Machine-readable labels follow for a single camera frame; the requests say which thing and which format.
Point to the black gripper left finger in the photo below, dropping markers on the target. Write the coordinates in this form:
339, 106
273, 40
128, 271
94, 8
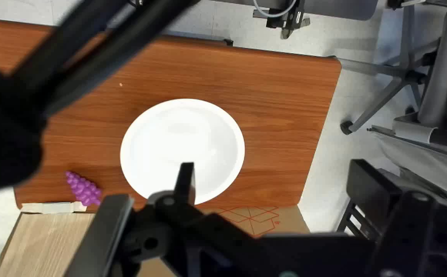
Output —
59, 72

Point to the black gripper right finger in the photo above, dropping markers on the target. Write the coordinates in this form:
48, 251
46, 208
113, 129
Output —
386, 231

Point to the purple grape toy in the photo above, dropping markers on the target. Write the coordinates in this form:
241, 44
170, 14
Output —
83, 189

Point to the white bowl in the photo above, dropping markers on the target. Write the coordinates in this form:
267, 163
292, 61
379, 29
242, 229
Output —
176, 131

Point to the brown cardboard box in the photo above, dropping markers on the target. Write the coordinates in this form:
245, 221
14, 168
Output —
262, 220

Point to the grey office chair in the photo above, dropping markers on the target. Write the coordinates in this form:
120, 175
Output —
424, 121

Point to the brown wooden table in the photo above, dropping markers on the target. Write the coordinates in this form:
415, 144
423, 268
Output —
279, 100

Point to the light wooden board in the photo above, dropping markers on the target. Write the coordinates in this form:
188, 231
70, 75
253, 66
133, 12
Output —
63, 240

